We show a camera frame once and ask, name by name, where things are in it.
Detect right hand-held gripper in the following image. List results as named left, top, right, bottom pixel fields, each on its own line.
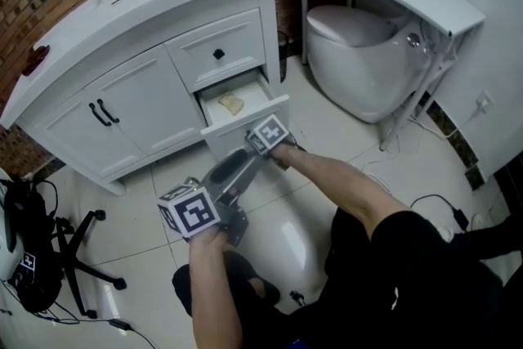
left=244, top=114, right=307, bottom=158

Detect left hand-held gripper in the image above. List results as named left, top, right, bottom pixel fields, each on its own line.
left=157, top=147, right=263, bottom=248

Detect person's left forearm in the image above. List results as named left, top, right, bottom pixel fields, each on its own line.
left=187, top=226, right=246, bottom=349

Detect person's right forearm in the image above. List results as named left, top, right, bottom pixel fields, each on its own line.
left=269, top=142, right=412, bottom=242

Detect white drawer with black knob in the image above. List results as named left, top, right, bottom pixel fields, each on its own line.
left=165, top=7, right=267, bottom=94

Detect person's black trousers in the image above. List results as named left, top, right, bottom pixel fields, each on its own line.
left=171, top=250, right=289, bottom=349

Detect white toilet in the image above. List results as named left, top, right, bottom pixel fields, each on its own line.
left=305, top=4, right=435, bottom=125

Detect white cabinet door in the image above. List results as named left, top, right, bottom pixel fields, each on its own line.
left=32, top=89, right=149, bottom=181
left=83, top=44, right=206, bottom=157

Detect black office chair base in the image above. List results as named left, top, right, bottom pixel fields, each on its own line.
left=50, top=208, right=128, bottom=320

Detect white vanity cabinet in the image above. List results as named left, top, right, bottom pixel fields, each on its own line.
left=0, top=0, right=292, bottom=197

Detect person's black shirt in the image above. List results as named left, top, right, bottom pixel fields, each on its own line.
left=285, top=206, right=523, bottom=349

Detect black bag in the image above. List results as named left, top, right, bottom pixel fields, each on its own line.
left=0, top=178, right=65, bottom=314

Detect dark red soap dish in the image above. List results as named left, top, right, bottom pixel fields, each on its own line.
left=20, top=44, right=51, bottom=78

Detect white device with marker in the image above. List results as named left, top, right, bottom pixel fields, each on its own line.
left=0, top=167, right=37, bottom=284

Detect black door handle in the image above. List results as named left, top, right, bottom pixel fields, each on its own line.
left=88, top=102, right=113, bottom=128
left=96, top=98, right=121, bottom=124

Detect white floor cable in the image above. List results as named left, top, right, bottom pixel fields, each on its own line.
left=359, top=112, right=461, bottom=195

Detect black power adapter with cable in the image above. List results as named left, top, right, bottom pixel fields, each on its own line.
left=0, top=280, right=159, bottom=349

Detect black charger with cable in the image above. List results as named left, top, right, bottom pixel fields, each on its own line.
left=409, top=194, right=471, bottom=233

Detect white wall socket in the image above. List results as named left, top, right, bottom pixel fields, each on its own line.
left=475, top=91, right=495, bottom=114

